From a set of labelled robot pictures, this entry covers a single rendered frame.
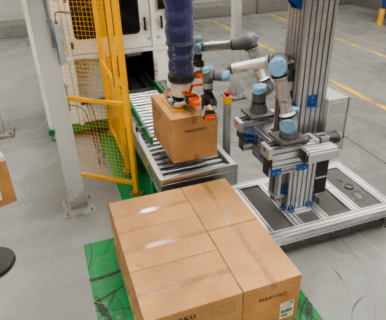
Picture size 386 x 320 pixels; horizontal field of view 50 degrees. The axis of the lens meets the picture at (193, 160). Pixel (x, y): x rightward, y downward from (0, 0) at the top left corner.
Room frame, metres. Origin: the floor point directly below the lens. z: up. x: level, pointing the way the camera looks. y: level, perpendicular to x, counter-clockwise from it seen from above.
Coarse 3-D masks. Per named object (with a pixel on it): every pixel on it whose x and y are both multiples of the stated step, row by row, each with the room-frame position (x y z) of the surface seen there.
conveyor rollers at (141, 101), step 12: (132, 96) 4.97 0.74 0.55; (144, 96) 5.00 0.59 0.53; (144, 108) 4.56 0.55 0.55; (132, 120) 4.23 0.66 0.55; (144, 120) 4.26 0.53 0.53; (156, 144) 3.66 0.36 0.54; (156, 156) 3.40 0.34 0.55; (168, 156) 3.42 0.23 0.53; (216, 156) 3.38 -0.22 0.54; (168, 168) 3.23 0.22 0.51; (180, 168) 3.17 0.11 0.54; (192, 168) 3.20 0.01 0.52; (204, 168) 3.16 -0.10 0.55
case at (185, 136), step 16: (160, 96) 3.54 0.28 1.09; (160, 112) 3.30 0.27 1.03; (176, 112) 3.16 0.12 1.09; (192, 112) 3.15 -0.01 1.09; (160, 128) 3.34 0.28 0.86; (176, 128) 3.02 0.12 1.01; (192, 128) 3.07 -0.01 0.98; (208, 128) 3.12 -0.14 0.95; (176, 144) 3.02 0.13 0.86; (192, 144) 3.07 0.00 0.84; (208, 144) 3.12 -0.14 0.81; (176, 160) 3.02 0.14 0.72
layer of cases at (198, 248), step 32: (160, 192) 2.80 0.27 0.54; (192, 192) 2.79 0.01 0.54; (224, 192) 2.77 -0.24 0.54; (128, 224) 2.41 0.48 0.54; (160, 224) 2.39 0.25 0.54; (192, 224) 2.38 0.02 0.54; (224, 224) 2.37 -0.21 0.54; (256, 224) 2.36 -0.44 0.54; (128, 256) 2.07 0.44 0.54; (160, 256) 2.06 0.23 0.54; (192, 256) 2.06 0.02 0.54; (224, 256) 2.04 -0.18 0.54; (256, 256) 2.03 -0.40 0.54; (128, 288) 2.10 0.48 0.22; (160, 288) 1.79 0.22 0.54; (192, 288) 1.78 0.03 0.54; (224, 288) 1.77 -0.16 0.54; (256, 288) 1.76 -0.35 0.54; (288, 288) 1.83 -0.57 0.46
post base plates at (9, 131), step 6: (228, 90) 6.21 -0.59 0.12; (240, 90) 6.28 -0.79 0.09; (222, 96) 6.25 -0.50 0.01; (234, 96) 6.17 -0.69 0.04; (240, 96) 6.16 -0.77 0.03; (6, 126) 5.17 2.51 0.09; (12, 126) 5.28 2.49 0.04; (6, 132) 5.11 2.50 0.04; (12, 132) 5.11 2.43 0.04; (0, 138) 4.97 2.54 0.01
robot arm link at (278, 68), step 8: (280, 56) 2.67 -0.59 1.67; (272, 64) 2.62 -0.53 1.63; (280, 64) 2.61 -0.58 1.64; (272, 72) 2.61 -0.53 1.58; (280, 72) 2.60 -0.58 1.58; (288, 72) 2.64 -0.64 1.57; (280, 80) 2.62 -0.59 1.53; (280, 88) 2.62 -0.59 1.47; (288, 88) 2.64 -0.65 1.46; (280, 96) 2.62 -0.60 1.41; (288, 96) 2.62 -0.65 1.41; (280, 104) 2.63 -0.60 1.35; (288, 104) 2.61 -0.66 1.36; (280, 112) 2.66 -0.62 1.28; (288, 112) 2.60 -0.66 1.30; (280, 120) 2.63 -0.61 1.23; (288, 120) 2.57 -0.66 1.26; (296, 120) 2.62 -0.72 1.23; (280, 128) 2.60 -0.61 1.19; (288, 128) 2.58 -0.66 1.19
